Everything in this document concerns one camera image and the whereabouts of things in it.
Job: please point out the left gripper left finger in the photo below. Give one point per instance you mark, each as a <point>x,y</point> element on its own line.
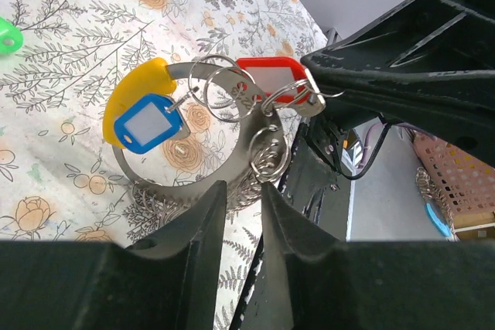
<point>167,280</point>

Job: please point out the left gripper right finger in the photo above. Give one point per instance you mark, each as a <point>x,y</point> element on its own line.
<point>315,281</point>

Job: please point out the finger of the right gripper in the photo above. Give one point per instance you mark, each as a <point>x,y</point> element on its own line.
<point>429,63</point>

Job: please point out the red tag key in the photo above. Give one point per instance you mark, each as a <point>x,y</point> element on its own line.
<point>288,81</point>

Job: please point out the blue tag key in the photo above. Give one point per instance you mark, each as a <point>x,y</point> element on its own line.
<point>149,122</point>

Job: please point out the spare blue tag keyring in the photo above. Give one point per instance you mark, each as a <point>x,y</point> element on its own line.
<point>436,206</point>

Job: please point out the pink perforated basket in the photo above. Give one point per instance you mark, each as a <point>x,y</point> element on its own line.
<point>461,185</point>

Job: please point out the floral patterned table mat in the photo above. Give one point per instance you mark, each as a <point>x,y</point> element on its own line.
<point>65,177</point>

